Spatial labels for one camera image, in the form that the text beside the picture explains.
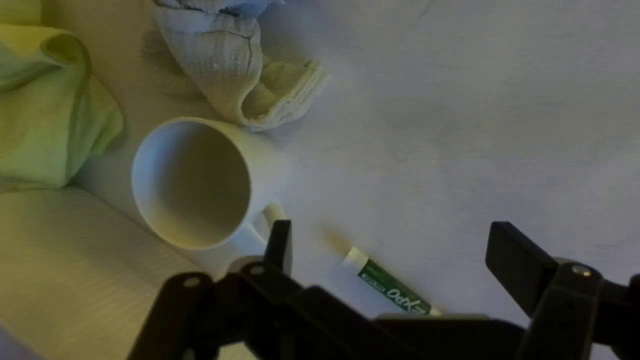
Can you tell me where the green marker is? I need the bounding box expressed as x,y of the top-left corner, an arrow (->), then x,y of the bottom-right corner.
340,244 -> 444,321

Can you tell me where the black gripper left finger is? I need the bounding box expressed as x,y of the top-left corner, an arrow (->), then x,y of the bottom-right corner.
126,218 -> 378,360

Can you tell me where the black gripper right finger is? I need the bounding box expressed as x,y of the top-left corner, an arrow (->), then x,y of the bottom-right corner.
481,220 -> 640,360

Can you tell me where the white plastic box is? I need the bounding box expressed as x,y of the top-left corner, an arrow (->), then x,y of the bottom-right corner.
0,185 -> 216,360

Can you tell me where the white mug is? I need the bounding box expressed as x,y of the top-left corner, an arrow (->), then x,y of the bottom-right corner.
130,115 -> 294,257

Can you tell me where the pale green cloth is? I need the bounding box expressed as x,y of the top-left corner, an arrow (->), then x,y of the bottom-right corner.
0,0 -> 126,196

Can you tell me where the grey white cloth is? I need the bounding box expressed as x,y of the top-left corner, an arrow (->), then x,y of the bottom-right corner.
150,0 -> 331,134

